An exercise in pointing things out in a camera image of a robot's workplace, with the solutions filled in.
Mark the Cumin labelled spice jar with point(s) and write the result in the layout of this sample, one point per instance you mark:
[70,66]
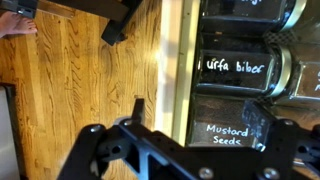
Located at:
[311,20]

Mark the bare human foot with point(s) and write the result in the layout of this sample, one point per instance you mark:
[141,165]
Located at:
[15,24]

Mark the white wooden spice drawer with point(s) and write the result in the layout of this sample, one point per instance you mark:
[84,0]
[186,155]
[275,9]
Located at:
[173,66]

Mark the Kalonji labelled spice jar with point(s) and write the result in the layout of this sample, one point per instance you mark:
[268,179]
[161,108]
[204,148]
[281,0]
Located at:
[243,13]

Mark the grey appliance side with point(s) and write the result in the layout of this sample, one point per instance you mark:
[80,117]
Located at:
[6,133]

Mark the Mustard Seeds labelled spice jar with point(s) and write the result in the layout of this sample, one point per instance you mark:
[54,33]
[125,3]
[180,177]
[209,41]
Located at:
[216,120]

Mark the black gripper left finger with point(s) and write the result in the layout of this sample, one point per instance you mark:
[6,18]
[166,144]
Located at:
[90,146]

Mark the Urfa Biber labelled spice jar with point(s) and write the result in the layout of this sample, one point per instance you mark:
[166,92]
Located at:
[233,68]

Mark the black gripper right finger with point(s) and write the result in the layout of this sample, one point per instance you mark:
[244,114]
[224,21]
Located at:
[280,146]

